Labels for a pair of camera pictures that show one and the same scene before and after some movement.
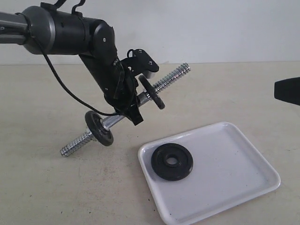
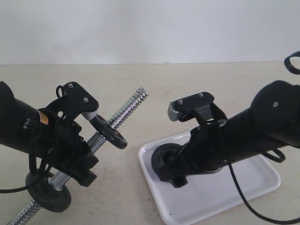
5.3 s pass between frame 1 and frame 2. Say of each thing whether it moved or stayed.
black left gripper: moved
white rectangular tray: stayed
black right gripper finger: moved
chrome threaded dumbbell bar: moved
